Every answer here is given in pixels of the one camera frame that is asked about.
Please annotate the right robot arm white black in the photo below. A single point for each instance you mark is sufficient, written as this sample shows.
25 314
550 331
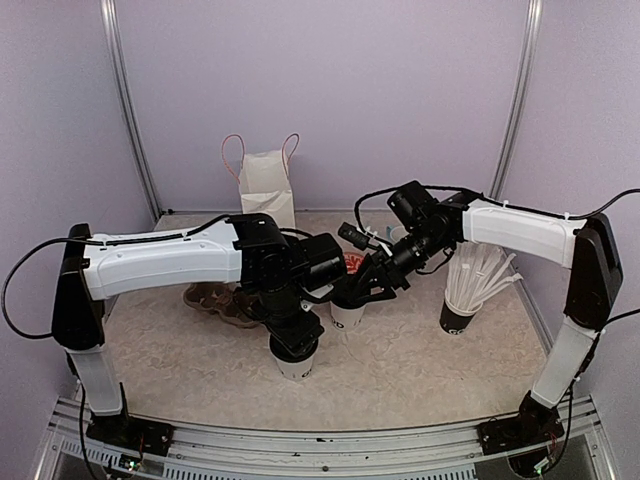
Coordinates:
584 245

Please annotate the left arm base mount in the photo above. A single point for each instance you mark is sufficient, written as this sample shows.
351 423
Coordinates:
143 436

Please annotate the aluminium front rail frame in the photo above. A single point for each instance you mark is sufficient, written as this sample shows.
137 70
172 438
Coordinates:
446 451

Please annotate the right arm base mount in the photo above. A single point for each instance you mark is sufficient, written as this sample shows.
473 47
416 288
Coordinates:
502 435

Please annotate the black cup holding straws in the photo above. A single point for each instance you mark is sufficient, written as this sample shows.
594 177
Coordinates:
453 320

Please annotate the black plastic cup lid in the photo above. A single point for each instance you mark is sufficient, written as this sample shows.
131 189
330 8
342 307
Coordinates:
280 353

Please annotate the brown cardboard cup carrier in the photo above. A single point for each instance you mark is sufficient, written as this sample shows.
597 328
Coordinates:
227 301

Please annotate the white paper takeout bag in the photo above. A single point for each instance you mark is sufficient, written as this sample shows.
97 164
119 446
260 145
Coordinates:
264 180

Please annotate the blue translucent plastic cup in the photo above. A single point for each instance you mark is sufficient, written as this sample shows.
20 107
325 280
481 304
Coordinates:
394 233

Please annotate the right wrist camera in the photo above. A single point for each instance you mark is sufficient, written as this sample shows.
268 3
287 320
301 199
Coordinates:
412 204

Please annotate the red patterned small bowl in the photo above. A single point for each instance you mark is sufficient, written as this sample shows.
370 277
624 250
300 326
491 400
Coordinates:
353 260

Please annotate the white paper coffee cup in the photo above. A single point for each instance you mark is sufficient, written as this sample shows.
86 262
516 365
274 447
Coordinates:
346 316

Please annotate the aluminium corner post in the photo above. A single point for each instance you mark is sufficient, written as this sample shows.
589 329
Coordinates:
114 44
523 77

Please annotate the left aluminium corner post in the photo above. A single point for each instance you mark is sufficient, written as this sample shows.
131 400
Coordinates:
114 44

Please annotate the right aluminium corner post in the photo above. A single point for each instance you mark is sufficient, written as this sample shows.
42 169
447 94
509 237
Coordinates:
523 77

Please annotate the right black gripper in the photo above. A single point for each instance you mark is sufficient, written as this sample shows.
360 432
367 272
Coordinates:
387 273

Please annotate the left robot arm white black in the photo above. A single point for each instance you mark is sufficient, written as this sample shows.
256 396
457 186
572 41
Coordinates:
98 267

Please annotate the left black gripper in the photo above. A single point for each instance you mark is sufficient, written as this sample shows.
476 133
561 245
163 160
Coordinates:
312 328

